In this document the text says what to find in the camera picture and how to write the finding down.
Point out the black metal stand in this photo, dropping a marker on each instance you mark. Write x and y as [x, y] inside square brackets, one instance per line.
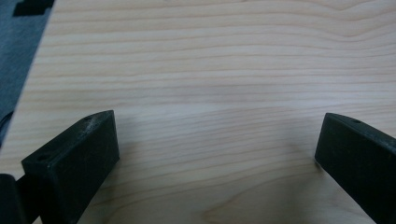
[31, 7]

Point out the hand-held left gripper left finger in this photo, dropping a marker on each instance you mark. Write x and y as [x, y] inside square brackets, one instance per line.
[71, 161]

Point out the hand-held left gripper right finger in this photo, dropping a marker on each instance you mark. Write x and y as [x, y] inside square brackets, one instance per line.
[358, 161]

